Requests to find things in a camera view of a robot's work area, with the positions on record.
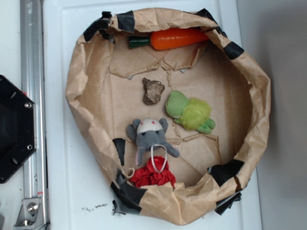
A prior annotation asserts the brown rock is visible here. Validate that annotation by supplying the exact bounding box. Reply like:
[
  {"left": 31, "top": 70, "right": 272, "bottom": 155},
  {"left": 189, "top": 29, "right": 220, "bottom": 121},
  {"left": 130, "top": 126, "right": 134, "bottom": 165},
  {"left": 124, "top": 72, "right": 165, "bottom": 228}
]
[{"left": 142, "top": 78, "right": 165, "bottom": 105}]

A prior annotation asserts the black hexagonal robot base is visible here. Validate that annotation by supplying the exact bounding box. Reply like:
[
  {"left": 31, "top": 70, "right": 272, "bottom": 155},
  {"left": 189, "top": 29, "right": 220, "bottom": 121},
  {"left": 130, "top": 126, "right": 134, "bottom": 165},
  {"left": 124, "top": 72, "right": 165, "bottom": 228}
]
[{"left": 0, "top": 75, "right": 36, "bottom": 184}]

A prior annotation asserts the brown paper bag bin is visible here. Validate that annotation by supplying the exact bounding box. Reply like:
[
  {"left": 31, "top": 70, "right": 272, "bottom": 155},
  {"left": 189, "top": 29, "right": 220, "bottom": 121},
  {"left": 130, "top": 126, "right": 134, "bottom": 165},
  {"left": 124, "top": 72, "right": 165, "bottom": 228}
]
[{"left": 66, "top": 8, "right": 271, "bottom": 225}]

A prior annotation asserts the green plush frog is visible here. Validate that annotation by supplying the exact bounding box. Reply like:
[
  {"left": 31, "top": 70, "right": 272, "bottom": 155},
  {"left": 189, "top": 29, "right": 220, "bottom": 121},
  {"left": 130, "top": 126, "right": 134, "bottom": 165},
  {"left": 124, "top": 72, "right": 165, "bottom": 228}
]
[{"left": 165, "top": 91, "right": 215, "bottom": 134}]

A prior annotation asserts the red crumpled paper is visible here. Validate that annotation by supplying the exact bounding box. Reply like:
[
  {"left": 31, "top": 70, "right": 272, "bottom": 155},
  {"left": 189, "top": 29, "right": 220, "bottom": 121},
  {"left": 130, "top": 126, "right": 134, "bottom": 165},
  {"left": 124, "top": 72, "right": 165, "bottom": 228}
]
[{"left": 130, "top": 159, "right": 176, "bottom": 188}]

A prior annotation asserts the orange toy carrot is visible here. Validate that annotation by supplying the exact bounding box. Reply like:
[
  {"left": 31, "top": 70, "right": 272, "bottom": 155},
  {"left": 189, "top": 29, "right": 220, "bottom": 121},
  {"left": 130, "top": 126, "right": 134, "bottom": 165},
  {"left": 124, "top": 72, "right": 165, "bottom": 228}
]
[{"left": 129, "top": 28, "right": 209, "bottom": 50}]

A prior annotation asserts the aluminium extrusion rail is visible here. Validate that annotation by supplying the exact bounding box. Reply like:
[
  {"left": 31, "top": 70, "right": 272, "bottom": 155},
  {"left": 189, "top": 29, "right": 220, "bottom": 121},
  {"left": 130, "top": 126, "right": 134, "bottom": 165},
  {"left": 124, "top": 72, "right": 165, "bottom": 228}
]
[{"left": 14, "top": 0, "right": 50, "bottom": 230}]

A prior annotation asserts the metal corner bracket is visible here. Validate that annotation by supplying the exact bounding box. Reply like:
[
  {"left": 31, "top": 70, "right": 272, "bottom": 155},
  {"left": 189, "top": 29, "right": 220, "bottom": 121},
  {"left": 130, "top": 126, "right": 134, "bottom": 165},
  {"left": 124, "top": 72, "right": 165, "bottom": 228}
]
[{"left": 13, "top": 197, "right": 46, "bottom": 230}]

